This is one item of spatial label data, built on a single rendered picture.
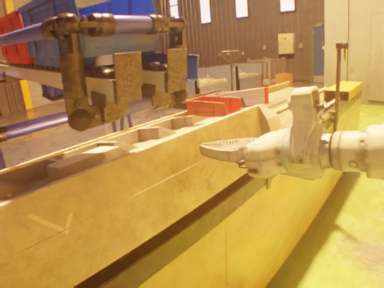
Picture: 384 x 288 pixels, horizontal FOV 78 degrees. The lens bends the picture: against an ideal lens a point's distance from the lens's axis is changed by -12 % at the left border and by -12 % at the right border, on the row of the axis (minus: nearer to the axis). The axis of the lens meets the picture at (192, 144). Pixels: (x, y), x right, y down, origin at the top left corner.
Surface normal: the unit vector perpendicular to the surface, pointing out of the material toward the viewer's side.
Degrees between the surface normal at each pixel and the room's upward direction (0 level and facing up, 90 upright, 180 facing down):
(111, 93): 90
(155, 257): 90
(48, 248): 80
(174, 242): 90
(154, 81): 90
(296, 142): 60
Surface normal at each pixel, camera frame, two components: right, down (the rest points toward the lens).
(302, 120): -0.70, 0.08
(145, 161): 0.71, 0.00
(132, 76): 0.74, 0.26
